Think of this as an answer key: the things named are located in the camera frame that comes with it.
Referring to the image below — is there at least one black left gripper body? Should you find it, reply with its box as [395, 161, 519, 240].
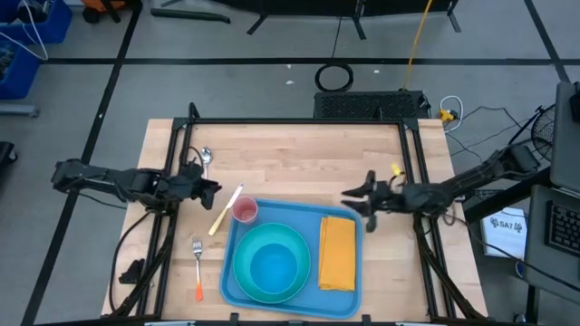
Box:
[169, 163, 208, 203]

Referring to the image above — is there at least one blue storage bin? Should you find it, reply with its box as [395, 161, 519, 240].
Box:
[0, 39, 42, 101]
[0, 0, 74, 46]

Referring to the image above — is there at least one fork with orange handle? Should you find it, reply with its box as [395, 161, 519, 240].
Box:
[191, 239, 205, 303]

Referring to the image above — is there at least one yellow hanging cable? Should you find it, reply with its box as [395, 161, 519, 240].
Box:
[402, 0, 435, 92]

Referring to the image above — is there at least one white floor cable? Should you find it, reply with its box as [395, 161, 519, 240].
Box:
[438, 94, 465, 134]

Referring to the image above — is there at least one spoon with orange handle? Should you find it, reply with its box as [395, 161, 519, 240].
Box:
[200, 145, 215, 180]

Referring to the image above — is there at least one knife with yellow handle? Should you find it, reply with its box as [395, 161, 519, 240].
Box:
[207, 182, 246, 237]

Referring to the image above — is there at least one coiled black cable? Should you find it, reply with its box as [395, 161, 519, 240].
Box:
[314, 62, 355, 93]

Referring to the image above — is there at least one long black floor bar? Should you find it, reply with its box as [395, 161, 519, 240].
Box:
[150, 6, 232, 25]

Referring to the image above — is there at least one grey laptop lid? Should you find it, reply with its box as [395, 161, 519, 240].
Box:
[549, 81, 580, 194]

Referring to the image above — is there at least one black computer tower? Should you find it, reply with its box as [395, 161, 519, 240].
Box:
[313, 90, 430, 120]

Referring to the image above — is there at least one black wire mesh fan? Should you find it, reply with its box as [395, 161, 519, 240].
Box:
[529, 103, 558, 162]

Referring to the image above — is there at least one black cable beside frame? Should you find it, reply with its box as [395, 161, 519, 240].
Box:
[108, 209, 153, 314]

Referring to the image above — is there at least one pink plastic cup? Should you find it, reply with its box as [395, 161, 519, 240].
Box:
[230, 196, 260, 226]

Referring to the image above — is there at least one green plate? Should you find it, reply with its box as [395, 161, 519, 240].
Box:
[231, 221, 313, 305]

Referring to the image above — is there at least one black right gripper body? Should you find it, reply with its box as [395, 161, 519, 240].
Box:
[365, 170, 416, 234]

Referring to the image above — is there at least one white box with SA7 print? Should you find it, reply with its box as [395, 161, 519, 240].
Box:
[479, 206, 529, 261]

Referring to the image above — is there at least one white cable in bin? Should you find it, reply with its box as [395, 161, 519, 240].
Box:
[0, 0, 51, 62]

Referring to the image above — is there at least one orange cloth napkin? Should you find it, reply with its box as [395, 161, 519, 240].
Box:
[317, 216, 358, 292]

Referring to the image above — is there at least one blue bowl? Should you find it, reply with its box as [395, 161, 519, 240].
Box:
[248, 243, 299, 296]

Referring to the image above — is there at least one blue plastic tray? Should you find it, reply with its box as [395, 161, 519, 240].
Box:
[218, 197, 365, 321]

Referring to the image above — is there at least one black metal rig frame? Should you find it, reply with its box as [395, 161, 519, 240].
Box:
[107, 101, 489, 321]

